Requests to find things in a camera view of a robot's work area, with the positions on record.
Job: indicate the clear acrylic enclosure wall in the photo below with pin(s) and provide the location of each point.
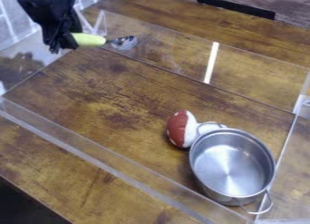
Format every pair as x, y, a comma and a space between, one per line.
83, 141

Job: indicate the green handled metal spoon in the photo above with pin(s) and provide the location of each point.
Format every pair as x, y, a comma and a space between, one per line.
122, 43

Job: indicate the clear acrylic triangular bracket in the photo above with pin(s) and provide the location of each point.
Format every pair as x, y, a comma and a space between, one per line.
94, 22

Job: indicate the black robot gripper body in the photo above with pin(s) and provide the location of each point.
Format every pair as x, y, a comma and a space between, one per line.
55, 15

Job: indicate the black strip on table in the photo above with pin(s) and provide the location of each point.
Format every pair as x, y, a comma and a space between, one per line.
249, 10

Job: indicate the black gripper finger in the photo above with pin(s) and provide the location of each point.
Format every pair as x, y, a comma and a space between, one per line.
54, 44
67, 41

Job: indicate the stainless steel pot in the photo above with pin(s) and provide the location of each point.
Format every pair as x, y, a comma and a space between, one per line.
234, 169

